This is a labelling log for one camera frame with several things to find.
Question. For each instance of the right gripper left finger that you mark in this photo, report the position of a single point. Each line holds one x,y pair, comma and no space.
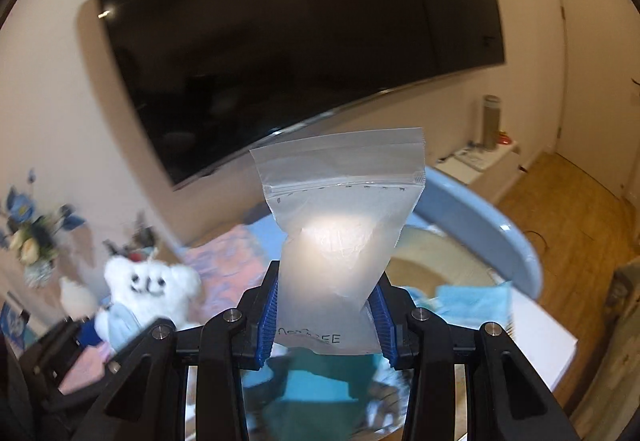
145,398

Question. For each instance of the blue round storage basket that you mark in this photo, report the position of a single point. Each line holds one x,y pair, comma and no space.
472,222

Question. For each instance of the white plush bear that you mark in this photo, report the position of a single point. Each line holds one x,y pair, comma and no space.
142,292

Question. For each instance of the white side cabinet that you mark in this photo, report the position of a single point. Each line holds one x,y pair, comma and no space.
488,173

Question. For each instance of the teal drawstring pouch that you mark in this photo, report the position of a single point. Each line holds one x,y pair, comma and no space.
318,397

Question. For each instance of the white ribbed vase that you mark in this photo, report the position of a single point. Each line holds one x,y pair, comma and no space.
77,301

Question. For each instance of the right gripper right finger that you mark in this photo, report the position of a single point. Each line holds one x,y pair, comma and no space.
505,396

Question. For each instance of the clear zip bag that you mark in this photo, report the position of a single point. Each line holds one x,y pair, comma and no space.
341,201

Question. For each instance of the pens in holder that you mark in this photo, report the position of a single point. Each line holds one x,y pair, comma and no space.
142,246

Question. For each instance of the black television screen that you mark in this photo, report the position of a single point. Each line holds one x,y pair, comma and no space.
209,79

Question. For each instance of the pink patterned table cloth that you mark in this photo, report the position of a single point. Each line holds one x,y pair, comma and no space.
228,266

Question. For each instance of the grey thermos bottle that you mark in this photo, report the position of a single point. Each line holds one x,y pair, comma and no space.
491,121

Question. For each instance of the light blue cloth pouch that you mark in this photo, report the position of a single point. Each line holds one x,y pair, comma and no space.
468,306

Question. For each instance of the upright books row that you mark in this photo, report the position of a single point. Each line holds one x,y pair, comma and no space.
14,327

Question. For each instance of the blue white artificial flowers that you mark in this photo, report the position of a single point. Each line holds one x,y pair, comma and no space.
31,235

